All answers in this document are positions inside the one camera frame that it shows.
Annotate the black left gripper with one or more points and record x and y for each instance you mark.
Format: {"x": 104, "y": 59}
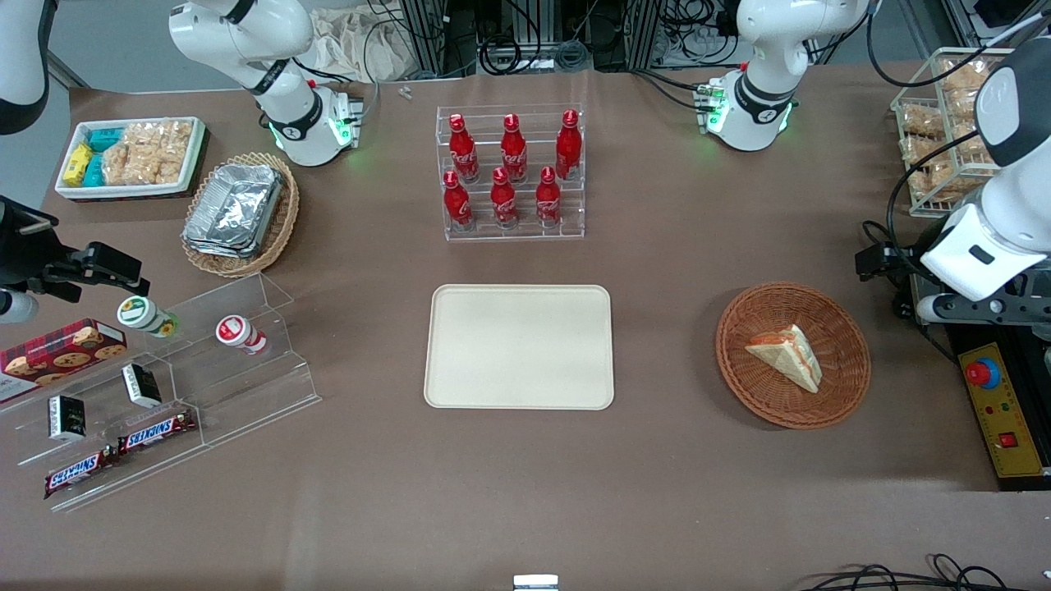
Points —
{"x": 875, "y": 260}

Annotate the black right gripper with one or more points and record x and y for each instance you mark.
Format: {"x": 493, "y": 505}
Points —
{"x": 20, "y": 248}

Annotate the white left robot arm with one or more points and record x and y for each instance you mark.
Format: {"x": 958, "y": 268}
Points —
{"x": 772, "y": 49}

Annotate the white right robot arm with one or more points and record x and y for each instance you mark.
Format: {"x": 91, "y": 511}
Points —
{"x": 246, "y": 33}

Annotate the triangular wrapped sandwich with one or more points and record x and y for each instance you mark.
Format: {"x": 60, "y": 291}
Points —
{"x": 788, "y": 355}

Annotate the brown wicker basket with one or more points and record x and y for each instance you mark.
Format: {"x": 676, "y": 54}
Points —
{"x": 772, "y": 402}

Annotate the light oval wicker basket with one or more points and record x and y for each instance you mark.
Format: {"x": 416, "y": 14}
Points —
{"x": 279, "y": 234}

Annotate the beige rectangular tray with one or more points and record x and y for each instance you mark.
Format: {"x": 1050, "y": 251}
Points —
{"x": 519, "y": 346}

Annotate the green lid yogurt cup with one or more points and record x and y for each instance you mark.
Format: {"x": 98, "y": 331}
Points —
{"x": 144, "y": 315}

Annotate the plaid chocolate chip cookie box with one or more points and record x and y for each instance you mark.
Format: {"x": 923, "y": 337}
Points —
{"x": 57, "y": 357}

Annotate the clear bag of fried snacks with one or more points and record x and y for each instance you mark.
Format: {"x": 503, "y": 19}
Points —
{"x": 921, "y": 121}
{"x": 928, "y": 180}
{"x": 969, "y": 80}

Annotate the teal snack packet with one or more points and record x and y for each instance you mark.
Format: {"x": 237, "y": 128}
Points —
{"x": 105, "y": 139}
{"x": 94, "y": 171}

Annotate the yellow snack packet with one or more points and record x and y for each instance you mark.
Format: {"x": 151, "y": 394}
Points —
{"x": 79, "y": 164}

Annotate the small black white box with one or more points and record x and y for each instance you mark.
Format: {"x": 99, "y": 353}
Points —
{"x": 66, "y": 418}
{"x": 141, "y": 385}

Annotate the clear bag of rice crackers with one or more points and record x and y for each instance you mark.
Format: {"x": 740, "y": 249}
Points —
{"x": 148, "y": 152}

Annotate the red emergency stop button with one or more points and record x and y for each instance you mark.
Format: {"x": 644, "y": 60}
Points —
{"x": 983, "y": 373}

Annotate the white rectangular snack bin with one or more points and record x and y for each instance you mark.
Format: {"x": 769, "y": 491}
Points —
{"x": 193, "y": 164}

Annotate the stacked aluminium foil containers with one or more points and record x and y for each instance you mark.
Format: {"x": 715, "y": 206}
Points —
{"x": 234, "y": 209}

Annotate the red lid yogurt cup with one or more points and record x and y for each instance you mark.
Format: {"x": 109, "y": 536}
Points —
{"x": 238, "y": 332}

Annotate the snickers chocolate bar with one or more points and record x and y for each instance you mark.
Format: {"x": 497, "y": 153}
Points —
{"x": 80, "y": 473}
{"x": 156, "y": 432}

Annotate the clear acrylic step shelf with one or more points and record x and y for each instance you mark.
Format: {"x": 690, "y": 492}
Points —
{"x": 238, "y": 394}

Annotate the yellow control box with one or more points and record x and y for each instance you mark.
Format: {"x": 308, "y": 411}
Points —
{"x": 1006, "y": 427}

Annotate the clear acrylic bottle rack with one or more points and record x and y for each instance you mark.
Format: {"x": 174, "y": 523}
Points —
{"x": 566, "y": 213}

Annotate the red cola bottle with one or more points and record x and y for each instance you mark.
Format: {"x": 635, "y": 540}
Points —
{"x": 464, "y": 152}
{"x": 548, "y": 199}
{"x": 569, "y": 148}
{"x": 514, "y": 152}
{"x": 504, "y": 201}
{"x": 457, "y": 203}

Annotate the beige crumpled cloth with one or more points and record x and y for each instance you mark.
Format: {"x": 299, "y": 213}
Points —
{"x": 353, "y": 45}

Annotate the white metal bracket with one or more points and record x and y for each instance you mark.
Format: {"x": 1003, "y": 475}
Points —
{"x": 535, "y": 583}

